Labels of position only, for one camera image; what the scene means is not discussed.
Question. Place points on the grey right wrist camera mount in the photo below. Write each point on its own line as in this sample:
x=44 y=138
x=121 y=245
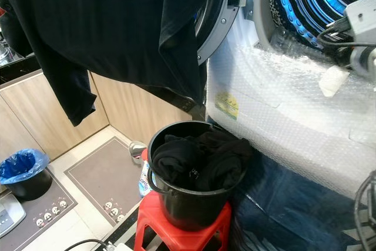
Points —
x=361 y=19

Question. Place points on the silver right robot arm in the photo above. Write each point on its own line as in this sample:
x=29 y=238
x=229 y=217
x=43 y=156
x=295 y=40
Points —
x=365 y=63

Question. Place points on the white foam pad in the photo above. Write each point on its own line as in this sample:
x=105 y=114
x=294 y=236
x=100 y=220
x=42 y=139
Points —
x=333 y=82

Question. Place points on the yellow energy label sticker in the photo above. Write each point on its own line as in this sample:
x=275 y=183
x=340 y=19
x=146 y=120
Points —
x=227 y=105

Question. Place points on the clear glass jar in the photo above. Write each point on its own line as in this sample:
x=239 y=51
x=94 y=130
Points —
x=6 y=54

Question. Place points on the white bathroom scale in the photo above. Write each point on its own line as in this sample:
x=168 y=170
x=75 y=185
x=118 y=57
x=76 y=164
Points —
x=10 y=213

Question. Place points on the detergent bottle with red cap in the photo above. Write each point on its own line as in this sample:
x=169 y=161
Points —
x=144 y=174

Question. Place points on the small silver metal object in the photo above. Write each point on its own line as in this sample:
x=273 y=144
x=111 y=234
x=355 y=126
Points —
x=137 y=148

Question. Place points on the grey round washer door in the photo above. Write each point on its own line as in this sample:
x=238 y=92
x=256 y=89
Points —
x=229 y=10

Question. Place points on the black bin with blue bag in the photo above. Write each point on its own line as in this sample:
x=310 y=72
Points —
x=23 y=166

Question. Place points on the black long-sleeve garment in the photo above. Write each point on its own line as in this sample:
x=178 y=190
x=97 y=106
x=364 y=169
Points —
x=117 y=22

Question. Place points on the wooden kitchen cabinet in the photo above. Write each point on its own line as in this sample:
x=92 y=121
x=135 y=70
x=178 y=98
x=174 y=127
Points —
x=135 y=116

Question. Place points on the black plastic bucket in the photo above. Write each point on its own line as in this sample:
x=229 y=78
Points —
x=188 y=207

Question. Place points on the grey floor mat with border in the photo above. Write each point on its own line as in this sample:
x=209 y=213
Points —
x=103 y=177

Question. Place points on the white bubble-wrapped washing machine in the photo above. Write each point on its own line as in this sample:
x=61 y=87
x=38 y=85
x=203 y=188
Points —
x=288 y=116

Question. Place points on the red plastic stool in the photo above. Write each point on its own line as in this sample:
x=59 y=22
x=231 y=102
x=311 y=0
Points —
x=153 y=221

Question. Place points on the black clothes pile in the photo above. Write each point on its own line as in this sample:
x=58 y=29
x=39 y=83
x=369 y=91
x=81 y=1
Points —
x=211 y=160

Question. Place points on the grey floor mat with pandas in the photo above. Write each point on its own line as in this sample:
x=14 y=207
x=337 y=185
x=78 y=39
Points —
x=47 y=213

